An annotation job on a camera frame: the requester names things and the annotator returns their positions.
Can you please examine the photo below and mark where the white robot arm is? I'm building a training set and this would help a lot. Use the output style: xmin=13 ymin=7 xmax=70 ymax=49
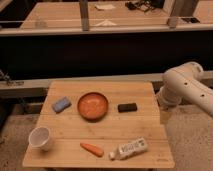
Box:
xmin=156 ymin=62 xmax=213 ymax=118

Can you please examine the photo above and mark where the orange round bowl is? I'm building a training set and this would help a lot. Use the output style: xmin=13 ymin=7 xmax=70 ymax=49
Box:
xmin=77 ymin=92 xmax=109 ymax=120

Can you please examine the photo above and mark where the black rectangular block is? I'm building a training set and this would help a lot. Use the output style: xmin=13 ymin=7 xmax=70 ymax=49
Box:
xmin=118 ymin=103 xmax=137 ymax=113

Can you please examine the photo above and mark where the wooden table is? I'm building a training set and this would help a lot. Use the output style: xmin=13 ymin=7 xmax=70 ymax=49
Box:
xmin=23 ymin=81 xmax=175 ymax=169

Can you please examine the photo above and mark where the blue sponge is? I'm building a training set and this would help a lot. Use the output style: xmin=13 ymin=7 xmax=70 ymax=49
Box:
xmin=52 ymin=97 xmax=71 ymax=113

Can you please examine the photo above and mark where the folded white paper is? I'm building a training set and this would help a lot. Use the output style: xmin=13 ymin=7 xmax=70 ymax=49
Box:
xmin=95 ymin=19 xmax=117 ymax=27

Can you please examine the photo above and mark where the white plastic bottle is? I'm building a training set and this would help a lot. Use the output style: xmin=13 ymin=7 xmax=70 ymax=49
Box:
xmin=109 ymin=137 xmax=148 ymax=160

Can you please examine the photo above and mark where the white paper sheet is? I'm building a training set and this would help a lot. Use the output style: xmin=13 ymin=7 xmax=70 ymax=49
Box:
xmin=95 ymin=4 xmax=116 ymax=10

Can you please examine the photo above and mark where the white paper cup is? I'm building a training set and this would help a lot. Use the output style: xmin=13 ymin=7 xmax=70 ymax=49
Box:
xmin=28 ymin=127 xmax=53 ymax=151

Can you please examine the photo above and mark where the grey metal post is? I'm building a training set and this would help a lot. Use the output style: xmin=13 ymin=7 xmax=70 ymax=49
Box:
xmin=79 ymin=0 xmax=90 ymax=31
xmin=167 ymin=0 xmax=199 ymax=28

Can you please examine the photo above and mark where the black cables bundle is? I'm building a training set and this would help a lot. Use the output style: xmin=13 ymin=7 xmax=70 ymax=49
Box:
xmin=124 ymin=0 xmax=165 ymax=13

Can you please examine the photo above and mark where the grey metal post right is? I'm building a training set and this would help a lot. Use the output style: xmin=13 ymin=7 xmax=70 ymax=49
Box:
xmin=167 ymin=0 xmax=199 ymax=28

